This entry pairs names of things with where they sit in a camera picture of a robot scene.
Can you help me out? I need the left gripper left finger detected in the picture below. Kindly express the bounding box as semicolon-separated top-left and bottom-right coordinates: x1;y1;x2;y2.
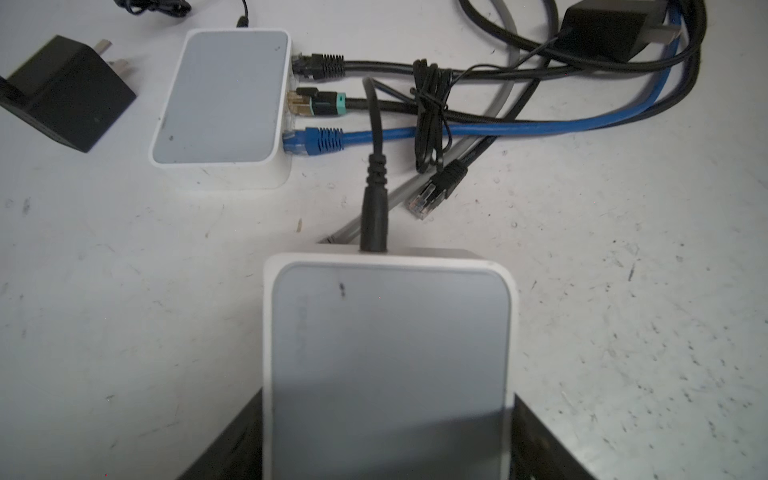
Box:
178;390;263;480

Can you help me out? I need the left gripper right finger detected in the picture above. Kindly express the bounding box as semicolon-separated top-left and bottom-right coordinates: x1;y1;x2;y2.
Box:
511;395;595;480

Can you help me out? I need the white network switch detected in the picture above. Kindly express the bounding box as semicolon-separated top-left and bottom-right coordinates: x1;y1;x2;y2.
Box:
262;245;519;479
149;28;292;191

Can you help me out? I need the dark blue ethernet cable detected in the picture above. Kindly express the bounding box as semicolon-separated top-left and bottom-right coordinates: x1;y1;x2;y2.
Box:
281;0;688;158

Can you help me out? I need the grey ethernet cable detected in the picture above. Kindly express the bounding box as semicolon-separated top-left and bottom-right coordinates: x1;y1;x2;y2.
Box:
320;0;522;244

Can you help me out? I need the green-booted black ethernet cable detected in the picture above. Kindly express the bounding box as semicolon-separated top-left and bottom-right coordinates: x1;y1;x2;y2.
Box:
286;0;703;126

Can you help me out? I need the black power adapter with cord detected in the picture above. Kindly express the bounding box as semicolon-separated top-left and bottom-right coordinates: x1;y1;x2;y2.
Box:
0;0;250;154

